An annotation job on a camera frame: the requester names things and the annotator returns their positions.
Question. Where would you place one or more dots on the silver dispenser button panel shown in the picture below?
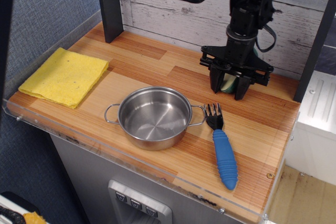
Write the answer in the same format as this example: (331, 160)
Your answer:
(131, 206)

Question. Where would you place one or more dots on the stainless steel pot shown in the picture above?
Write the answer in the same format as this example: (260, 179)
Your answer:
(153, 118)

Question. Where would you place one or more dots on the blue handled metal fork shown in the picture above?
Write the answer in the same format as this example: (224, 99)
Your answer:
(226, 162)

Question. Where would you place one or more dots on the white toy sink unit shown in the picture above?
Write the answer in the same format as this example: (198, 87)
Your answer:
(311, 148)

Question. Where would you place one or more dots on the yellow folded cloth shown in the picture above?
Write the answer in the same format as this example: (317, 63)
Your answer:
(65, 78)

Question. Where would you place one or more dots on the clear acrylic table guard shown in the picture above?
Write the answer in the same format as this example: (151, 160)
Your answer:
(258, 126)

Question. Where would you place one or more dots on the black right support post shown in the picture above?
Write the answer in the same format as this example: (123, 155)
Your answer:
(316, 48)

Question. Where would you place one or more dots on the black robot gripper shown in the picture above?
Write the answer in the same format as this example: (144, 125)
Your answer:
(239, 51)

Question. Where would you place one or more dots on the grey toy fridge cabinet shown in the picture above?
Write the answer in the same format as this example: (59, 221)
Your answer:
(90, 174)

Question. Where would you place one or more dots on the green toy avocado half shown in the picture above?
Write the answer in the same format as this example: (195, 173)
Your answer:
(230, 81)

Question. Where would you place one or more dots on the yellow object in corner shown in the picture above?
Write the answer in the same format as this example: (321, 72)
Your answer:
(34, 218)

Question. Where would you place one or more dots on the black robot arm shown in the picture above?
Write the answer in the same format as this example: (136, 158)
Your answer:
(248, 16)

